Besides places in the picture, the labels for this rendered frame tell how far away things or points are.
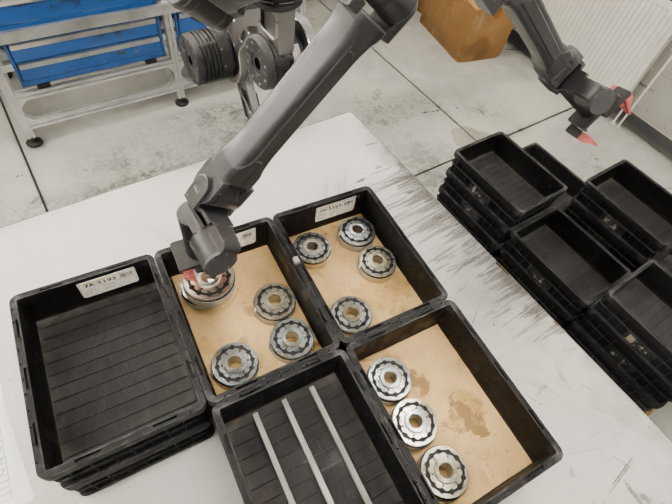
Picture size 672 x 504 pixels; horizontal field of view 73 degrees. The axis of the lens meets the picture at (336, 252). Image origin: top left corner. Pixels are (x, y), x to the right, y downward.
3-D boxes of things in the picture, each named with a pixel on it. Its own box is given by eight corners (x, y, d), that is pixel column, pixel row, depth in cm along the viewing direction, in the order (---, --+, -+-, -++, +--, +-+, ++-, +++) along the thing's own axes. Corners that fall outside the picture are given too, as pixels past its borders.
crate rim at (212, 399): (154, 257, 110) (152, 251, 108) (270, 221, 120) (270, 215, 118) (210, 409, 91) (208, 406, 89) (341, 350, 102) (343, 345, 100)
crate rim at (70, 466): (12, 302, 99) (7, 297, 97) (154, 257, 110) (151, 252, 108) (42, 485, 80) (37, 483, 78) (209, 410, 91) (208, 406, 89)
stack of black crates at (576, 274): (479, 276, 213) (510, 231, 186) (521, 250, 226) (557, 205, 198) (543, 344, 196) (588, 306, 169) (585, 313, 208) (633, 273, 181)
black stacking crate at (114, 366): (32, 323, 106) (9, 298, 97) (161, 279, 117) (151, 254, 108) (63, 492, 88) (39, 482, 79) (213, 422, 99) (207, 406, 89)
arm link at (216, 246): (241, 179, 78) (201, 169, 71) (273, 227, 74) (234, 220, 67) (205, 228, 83) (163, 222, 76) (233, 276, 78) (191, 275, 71)
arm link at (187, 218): (202, 190, 77) (169, 202, 75) (220, 219, 74) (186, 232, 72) (207, 216, 82) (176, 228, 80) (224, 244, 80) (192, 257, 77)
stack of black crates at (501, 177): (424, 217, 230) (453, 150, 194) (466, 197, 243) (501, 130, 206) (478, 276, 213) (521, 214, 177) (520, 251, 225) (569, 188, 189)
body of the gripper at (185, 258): (235, 258, 86) (232, 235, 80) (180, 276, 82) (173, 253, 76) (223, 232, 89) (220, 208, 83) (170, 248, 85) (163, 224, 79)
